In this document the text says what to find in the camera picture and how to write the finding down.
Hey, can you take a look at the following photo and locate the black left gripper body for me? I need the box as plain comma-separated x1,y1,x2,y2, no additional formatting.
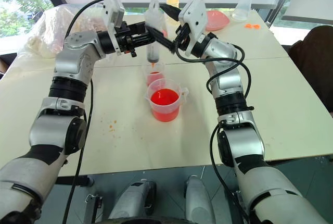
114,21,138,58

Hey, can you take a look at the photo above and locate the black table frame bar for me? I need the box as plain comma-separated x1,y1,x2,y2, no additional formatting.
55,173,95,188

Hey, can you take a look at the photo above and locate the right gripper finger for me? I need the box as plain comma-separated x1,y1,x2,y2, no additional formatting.
159,3,181,22
145,24,176,52

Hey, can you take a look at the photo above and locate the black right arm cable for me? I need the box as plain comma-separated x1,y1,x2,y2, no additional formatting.
175,42,252,224

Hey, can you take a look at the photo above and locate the yellow plastic cup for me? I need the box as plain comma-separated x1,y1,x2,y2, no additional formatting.
165,0,181,24

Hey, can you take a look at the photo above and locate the brown cardboard box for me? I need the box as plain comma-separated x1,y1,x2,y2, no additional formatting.
0,54,17,81

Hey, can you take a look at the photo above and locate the clear plastic bag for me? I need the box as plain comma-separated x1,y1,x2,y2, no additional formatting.
17,2,109,58

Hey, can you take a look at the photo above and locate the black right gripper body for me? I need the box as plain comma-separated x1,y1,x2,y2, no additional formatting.
174,23,193,52

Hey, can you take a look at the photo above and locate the clear measuring cup with handle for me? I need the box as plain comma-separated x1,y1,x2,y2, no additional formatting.
144,78,189,123

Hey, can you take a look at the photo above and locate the large clear plastic syringe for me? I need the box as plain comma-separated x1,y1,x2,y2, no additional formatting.
144,0,167,68

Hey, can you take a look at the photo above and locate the clear conical flask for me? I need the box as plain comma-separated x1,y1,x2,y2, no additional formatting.
232,0,256,22

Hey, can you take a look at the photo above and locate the silver rounded robot leg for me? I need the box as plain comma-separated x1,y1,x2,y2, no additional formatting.
108,179,157,221
184,175,217,224

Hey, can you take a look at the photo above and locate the pink plastic bowl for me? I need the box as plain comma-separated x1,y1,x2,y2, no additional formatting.
204,10,231,32

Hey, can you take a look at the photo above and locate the dark brown chair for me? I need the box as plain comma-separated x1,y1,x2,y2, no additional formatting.
288,25,333,117

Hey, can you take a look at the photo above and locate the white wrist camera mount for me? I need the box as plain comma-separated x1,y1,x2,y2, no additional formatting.
178,0,209,56
102,0,126,56

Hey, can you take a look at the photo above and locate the clear cup with red liquid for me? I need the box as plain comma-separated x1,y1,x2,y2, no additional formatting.
142,61,167,87

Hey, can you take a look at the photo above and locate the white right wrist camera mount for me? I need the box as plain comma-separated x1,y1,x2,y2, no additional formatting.
178,0,209,56

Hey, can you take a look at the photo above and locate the metal bracket stand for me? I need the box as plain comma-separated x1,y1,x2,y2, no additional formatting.
83,193,104,224

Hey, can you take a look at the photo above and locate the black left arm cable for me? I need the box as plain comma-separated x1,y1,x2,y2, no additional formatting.
61,0,106,224

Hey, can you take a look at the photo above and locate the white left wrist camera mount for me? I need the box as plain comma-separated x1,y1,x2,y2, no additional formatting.
102,0,126,56

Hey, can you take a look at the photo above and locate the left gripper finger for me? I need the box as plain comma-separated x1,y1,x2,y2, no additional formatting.
128,21,148,35
130,32,155,48

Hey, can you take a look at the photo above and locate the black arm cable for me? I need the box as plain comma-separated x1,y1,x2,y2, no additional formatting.
175,42,252,224
61,0,106,224

